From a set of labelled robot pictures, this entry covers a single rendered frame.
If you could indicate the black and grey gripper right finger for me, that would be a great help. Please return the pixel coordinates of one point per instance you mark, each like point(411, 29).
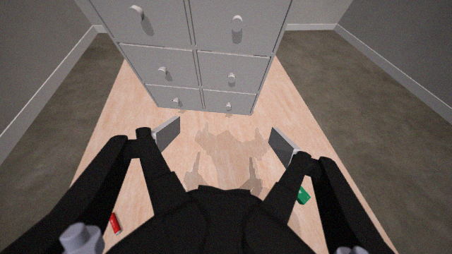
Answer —
point(346, 225)

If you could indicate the grey chest of drawers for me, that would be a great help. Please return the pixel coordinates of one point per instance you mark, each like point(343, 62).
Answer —
point(195, 49)

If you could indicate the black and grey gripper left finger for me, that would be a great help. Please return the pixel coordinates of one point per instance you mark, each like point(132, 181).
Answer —
point(77, 223)

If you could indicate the red cylindrical battery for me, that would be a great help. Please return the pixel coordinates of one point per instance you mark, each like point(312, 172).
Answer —
point(115, 224)

